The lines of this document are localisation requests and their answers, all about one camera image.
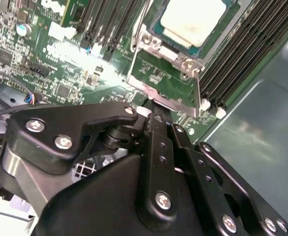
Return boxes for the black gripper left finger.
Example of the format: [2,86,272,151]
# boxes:
[0,98,180,224]

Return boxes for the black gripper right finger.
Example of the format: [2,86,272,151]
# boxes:
[163,109,288,236]

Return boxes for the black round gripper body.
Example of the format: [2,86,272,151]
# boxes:
[32,154,221,236]

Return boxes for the metal CPU socket cover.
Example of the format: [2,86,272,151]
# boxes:
[126,31,207,118]

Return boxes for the CPU locking lever wire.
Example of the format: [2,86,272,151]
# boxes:
[131,0,156,50]

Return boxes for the silver topped CPU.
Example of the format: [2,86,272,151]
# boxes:
[151,0,241,59]

